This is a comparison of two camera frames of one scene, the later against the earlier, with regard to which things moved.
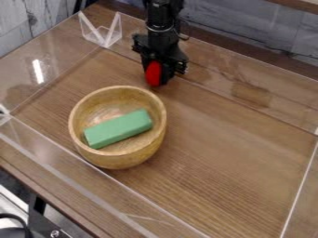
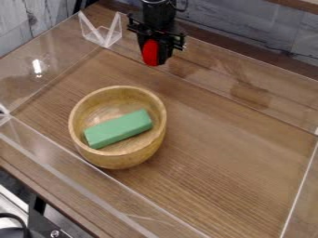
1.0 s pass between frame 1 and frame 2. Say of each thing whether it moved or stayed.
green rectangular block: stayed
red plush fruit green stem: moved
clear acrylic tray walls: stayed
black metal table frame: stayed
